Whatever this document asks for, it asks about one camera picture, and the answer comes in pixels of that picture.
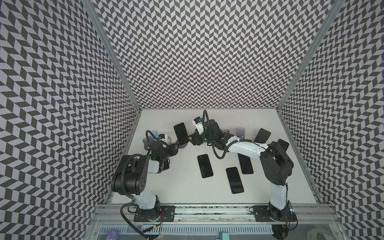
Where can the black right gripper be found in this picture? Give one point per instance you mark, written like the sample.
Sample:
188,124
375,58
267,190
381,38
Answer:
195,138

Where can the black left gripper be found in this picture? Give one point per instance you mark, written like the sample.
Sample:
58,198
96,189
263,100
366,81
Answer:
172,147

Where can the purple phone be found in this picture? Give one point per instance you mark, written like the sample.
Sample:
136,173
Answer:
245,164

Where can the purple round stand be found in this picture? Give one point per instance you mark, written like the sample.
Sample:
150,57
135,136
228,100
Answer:
240,133
147,144
181,146

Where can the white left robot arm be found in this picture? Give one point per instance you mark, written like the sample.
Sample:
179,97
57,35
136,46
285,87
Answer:
130,178

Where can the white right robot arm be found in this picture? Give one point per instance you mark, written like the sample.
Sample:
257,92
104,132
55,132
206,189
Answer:
276,164

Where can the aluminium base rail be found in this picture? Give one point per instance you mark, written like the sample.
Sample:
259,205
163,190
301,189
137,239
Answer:
241,219

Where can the aluminium corner post left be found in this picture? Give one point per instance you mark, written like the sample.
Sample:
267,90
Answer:
94,18

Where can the aluminium corner post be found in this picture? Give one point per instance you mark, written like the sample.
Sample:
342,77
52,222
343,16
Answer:
94,18
321,34

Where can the aluminium corner post right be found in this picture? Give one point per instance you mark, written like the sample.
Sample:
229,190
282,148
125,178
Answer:
321,34

